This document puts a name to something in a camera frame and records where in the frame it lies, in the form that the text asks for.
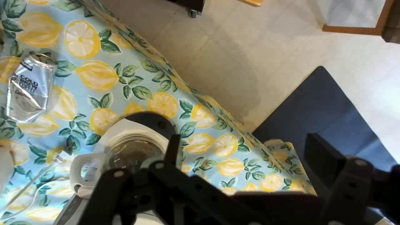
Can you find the clear plastic bag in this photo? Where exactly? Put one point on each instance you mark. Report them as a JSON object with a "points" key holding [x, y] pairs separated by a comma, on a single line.
{"points": [[37, 183]]}

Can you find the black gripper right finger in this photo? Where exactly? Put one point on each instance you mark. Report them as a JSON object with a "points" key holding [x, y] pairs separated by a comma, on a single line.
{"points": [[354, 192]]}

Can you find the lemon print tablecloth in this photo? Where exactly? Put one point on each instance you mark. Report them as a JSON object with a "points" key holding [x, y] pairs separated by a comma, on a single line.
{"points": [[137, 83]]}

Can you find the wooden framed white panel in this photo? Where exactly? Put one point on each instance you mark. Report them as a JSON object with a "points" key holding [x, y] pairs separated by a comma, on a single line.
{"points": [[354, 17]]}

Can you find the silver Kirkland label can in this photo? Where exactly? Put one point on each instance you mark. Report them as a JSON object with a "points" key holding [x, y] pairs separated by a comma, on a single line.
{"points": [[29, 92]]}

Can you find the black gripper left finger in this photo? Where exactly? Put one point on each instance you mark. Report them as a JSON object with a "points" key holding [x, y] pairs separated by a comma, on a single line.
{"points": [[125, 195]]}

